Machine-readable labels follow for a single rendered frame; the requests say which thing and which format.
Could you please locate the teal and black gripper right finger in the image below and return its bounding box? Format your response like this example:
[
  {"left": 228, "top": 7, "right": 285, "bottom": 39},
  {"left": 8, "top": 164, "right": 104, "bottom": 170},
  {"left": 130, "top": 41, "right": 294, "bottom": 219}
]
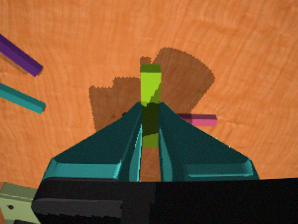
[{"left": 158, "top": 102, "right": 260, "bottom": 182}]

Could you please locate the lime green rod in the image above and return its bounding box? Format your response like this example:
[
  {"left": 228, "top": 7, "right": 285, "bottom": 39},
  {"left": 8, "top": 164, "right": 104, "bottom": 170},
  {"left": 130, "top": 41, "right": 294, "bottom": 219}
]
[{"left": 141, "top": 64, "right": 161, "bottom": 147}]

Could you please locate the pink rod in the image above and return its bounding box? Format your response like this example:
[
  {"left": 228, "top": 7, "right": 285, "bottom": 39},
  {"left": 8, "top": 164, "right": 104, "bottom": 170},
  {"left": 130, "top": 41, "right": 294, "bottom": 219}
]
[{"left": 176, "top": 113, "right": 218, "bottom": 127}]

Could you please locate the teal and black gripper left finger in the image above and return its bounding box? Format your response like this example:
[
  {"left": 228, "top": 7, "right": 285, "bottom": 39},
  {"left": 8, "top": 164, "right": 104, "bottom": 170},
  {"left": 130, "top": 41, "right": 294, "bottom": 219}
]
[{"left": 41, "top": 102, "right": 143, "bottom": 182}]

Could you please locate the turquoise rod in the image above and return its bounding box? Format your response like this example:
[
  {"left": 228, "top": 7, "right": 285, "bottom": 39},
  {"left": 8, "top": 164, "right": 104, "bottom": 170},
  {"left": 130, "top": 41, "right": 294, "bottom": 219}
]
[{"left": 0, "top": 83, "right": 46, "bottom": 114}]

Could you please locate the purple rod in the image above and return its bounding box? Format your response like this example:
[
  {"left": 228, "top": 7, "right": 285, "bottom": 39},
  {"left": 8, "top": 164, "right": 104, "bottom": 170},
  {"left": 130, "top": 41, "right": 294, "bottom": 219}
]
[{"left": 0, "top": 34, "right": 43, "bottom": 77}]

